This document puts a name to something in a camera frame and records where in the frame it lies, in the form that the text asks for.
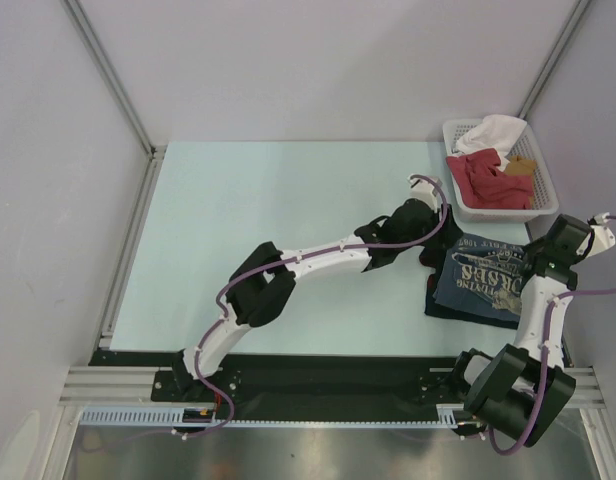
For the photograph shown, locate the aluminium rail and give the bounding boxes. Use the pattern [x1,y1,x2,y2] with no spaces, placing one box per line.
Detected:
[59,366,605,409]

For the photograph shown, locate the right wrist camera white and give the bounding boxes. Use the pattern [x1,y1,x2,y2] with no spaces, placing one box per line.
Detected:
[582,212,616,259]

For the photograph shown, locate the left aluminium frame post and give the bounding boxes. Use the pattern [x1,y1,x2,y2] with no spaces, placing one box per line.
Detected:
[57,0,168,161]

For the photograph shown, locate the right aluminium frame post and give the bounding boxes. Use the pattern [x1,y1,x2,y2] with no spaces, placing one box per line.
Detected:
[517,0,594,119]

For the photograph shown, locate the aluminium frame post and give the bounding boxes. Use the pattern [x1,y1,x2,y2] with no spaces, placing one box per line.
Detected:
[517,0,594,119]
[57,0,168,161]

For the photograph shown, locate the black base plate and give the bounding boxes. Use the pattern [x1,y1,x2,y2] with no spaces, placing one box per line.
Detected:
[91,350,540,427]

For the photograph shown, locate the white cloth in basket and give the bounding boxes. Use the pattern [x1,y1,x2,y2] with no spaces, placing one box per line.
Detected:
[454,114,527,157]

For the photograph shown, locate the navy jersey tank top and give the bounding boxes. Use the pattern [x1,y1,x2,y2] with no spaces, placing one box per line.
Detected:
[419,248,519,330]

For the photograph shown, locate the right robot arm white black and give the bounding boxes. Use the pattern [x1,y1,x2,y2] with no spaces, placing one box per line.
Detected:
[449,215,597,456]

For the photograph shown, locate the red tank top in basket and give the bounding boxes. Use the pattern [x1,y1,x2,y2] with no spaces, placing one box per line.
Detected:
[446,149,534,210]

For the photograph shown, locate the blue-grey tank top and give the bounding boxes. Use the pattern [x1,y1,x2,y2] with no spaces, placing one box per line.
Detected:
[436,233,524,320]

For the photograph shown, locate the tan cloth in basket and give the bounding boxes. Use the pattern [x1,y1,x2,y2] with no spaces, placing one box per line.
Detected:
[504,155,537,177]

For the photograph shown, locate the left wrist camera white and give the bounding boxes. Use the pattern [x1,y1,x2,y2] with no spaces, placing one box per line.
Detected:
[408,174,440,210]

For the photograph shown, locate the white slotted cable duct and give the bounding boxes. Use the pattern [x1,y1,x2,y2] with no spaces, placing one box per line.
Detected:
[80,404,465,429]

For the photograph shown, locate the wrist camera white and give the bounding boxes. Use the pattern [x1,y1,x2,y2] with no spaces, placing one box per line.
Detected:
[408,174,440,210]
[582,212,616,259]

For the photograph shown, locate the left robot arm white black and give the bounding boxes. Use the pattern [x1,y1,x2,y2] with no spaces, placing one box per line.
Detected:
[172,199,463,400]

